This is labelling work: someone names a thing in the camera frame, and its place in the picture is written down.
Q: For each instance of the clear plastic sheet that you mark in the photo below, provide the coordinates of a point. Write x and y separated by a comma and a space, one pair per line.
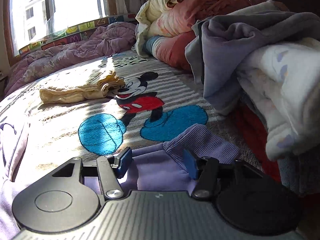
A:
51, 7

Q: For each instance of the red garment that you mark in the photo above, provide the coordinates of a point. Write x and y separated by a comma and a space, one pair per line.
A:
252, 135

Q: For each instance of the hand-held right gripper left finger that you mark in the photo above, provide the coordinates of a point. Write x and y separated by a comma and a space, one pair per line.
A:
125, 161

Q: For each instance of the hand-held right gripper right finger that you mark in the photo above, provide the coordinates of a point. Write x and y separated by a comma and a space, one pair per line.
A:
190, 163

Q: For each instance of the white fleece garment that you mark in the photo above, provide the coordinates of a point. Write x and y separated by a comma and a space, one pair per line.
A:
287, 92

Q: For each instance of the cartoon mouse printed blanket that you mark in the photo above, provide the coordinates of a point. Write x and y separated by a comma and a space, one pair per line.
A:
62, 120

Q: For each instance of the right pile folded clothes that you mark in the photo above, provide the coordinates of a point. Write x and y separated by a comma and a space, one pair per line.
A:
225, 55

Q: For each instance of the cream quilted folded cloth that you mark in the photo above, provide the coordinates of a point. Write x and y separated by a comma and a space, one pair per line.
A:
75, 92

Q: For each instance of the mauve crumpled quilt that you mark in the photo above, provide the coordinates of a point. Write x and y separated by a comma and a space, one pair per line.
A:
75, 52

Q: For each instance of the purple sweatshirt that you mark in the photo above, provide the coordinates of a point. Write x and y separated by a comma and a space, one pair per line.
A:
155, 175

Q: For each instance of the pink quilt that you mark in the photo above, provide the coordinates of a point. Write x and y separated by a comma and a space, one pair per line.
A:
200, 15

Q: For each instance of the window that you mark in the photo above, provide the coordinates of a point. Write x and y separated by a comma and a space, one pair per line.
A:
75, 2

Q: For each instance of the blue-grey garment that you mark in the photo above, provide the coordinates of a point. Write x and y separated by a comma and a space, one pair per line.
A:
300, 172

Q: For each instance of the colourful alphabet play mat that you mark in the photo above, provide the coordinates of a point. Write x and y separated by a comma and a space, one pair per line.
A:
75, 28

